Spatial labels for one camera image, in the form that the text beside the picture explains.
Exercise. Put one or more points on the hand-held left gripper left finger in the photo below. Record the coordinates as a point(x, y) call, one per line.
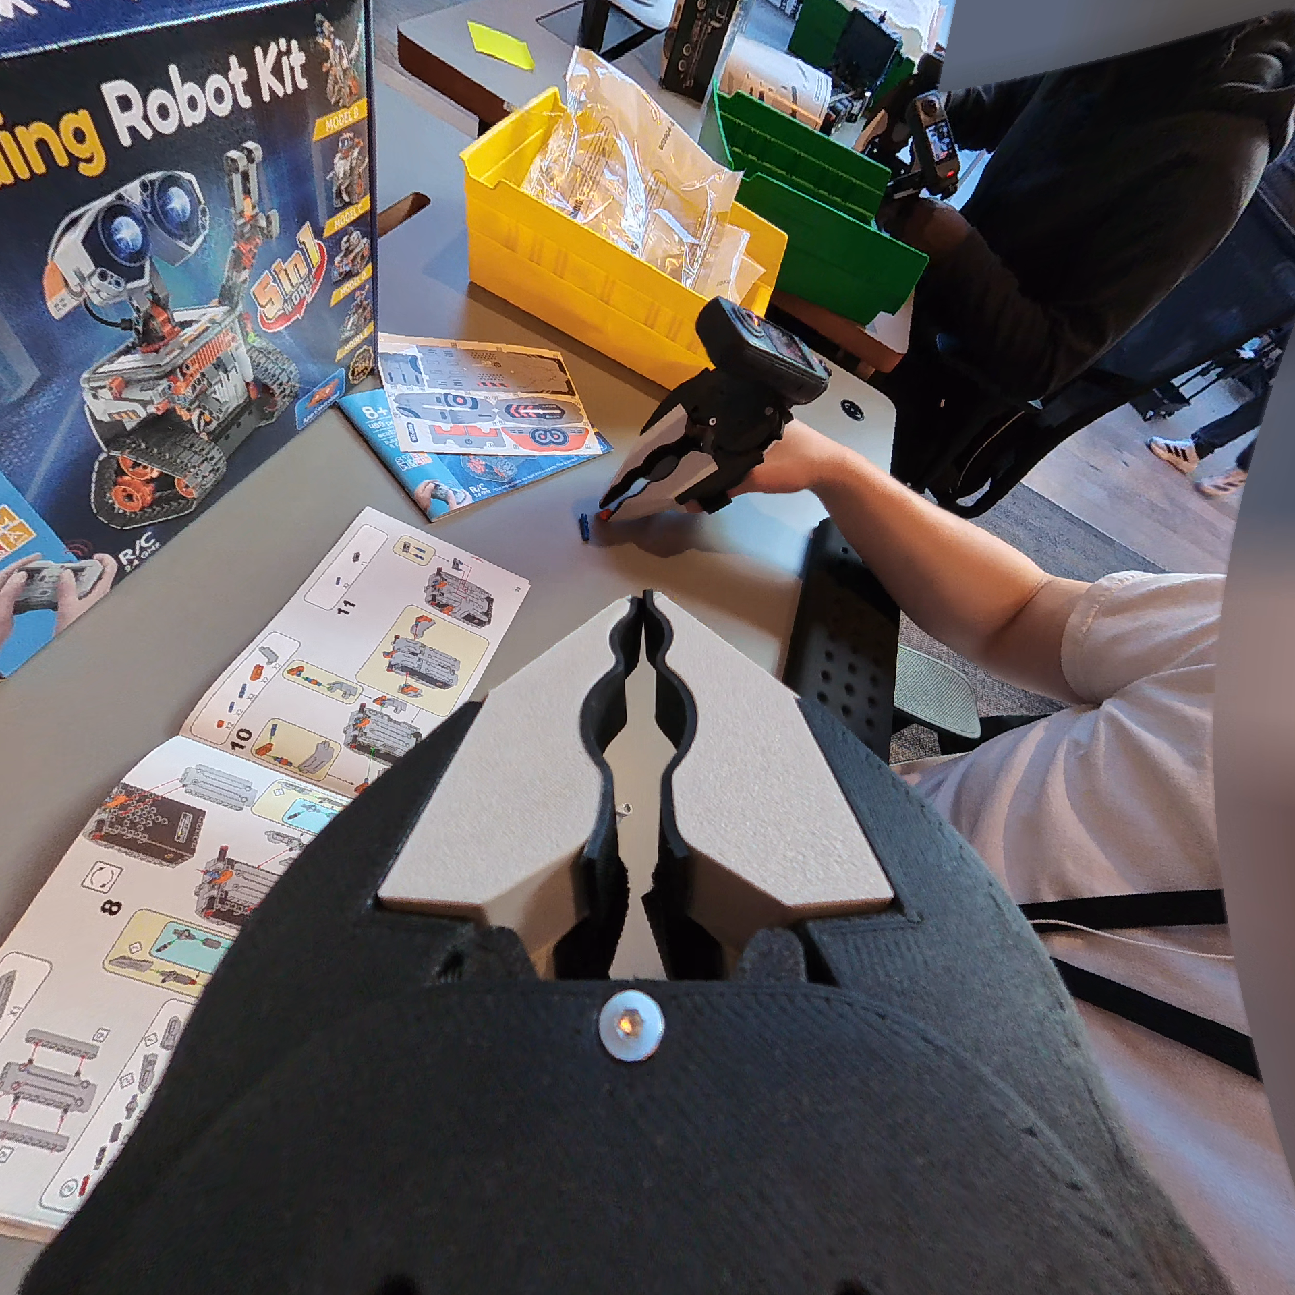
point(485, 810)

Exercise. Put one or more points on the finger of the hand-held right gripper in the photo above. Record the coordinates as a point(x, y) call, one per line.
point(632, 475)
point(667, 496)

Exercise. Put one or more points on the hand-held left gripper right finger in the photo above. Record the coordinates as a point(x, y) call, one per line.
point(789, 810)

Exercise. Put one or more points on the person's right forearm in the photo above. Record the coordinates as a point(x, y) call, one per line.
point(960, 577)

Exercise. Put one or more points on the wood-edged grey desk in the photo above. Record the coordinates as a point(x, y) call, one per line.
point(454, 50)

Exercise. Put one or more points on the person's right hand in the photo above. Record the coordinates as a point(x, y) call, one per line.
point(789, 461)

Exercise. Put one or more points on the blue booklet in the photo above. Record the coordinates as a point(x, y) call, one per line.
point(465, 486)

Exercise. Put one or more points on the robot sticker sheet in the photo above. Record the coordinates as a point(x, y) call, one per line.
point(475, 394)

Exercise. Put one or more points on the yellow plastic bin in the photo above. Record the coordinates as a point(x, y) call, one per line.
point(546, 273)

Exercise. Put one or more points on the pile of clear plastic bags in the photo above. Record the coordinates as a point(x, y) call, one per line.
point(636, 183)

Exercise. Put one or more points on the white plastic packet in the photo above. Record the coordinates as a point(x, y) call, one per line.
point(774, 87)

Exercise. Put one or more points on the black product box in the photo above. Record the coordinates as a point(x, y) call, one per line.
point(697, 50)

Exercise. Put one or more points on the open instruction booklet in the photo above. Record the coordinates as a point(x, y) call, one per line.
point(121, 961)

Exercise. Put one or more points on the yellow sticky note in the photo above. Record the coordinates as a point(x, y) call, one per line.
point(500, 46)

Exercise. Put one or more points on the blue robot kit box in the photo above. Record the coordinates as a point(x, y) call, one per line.
point(151, 304)

